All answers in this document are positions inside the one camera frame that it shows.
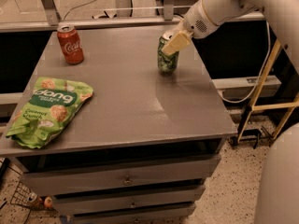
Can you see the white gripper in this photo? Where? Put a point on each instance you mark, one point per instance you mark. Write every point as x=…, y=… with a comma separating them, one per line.
x=195, y=22

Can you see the green rice chip bag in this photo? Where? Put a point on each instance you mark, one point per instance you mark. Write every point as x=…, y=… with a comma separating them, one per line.
x=52, y=106

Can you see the grey drawer cabinet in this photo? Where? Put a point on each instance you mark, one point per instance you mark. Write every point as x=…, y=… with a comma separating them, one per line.
x=135, y=113

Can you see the wire basket on floor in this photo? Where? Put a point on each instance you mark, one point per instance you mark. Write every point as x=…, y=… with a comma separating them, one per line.
x=20, y=195

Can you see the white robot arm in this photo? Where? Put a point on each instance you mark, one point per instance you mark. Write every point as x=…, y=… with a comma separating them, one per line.
x=278, y=196

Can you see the grey drawer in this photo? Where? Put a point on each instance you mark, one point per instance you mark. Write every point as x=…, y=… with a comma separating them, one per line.
x=121, y=175
x=128, y=200
x=137, y=215

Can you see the red cola can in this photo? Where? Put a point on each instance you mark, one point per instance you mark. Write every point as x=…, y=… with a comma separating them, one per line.
x=70, y=44

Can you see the middle grey drawer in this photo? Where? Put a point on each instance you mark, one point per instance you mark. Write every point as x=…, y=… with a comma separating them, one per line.
x=128, y=200

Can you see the bottom grey drawer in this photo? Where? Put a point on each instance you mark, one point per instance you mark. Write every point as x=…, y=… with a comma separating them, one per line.
x=137, y=215

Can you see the top grey drawer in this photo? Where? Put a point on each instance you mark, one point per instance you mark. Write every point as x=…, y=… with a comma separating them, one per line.
x=121, y=175

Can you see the can in wire basket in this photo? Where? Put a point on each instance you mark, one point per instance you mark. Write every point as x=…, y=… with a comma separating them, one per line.
x=34, y=200

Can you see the green soda can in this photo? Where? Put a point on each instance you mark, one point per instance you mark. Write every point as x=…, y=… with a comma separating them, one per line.
x=166, y=64

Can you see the orange fruit in basket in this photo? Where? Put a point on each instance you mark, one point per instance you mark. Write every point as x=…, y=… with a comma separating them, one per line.
x=48, y=203

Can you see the grey metal railing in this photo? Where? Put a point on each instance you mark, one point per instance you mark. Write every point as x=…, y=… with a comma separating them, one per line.
x=46, y=15

